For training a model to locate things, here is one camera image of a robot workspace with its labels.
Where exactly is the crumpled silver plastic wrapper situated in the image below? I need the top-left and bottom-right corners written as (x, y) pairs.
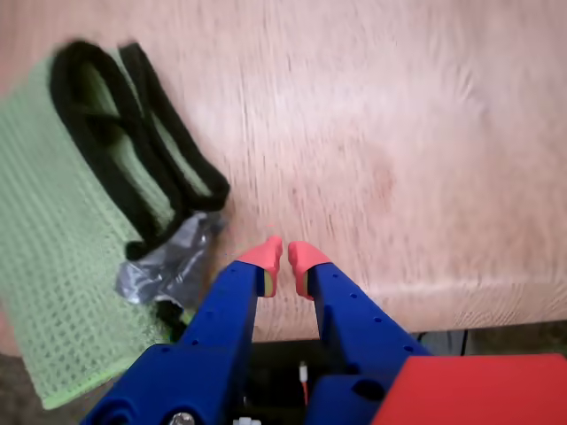
top-left (114, 211), bottom-right (230, 312)

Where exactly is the green waffle cloth black trim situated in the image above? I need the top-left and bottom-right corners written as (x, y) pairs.
top-left (0, 39), bottom-right (232, 412)

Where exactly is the orange wire white connector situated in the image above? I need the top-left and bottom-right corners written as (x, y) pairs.
top-left (298, 359), bottom-right (312, 406)

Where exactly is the red camera mount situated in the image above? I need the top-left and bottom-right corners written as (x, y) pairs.
top-left (370, 352), bottom-right (567, 425)

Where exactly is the blue gripper finger with pink tip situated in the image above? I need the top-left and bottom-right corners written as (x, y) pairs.
top-left (79, 234), bottom-right (284, 425)
top-left (287, 240), bottom-right (435, 425)

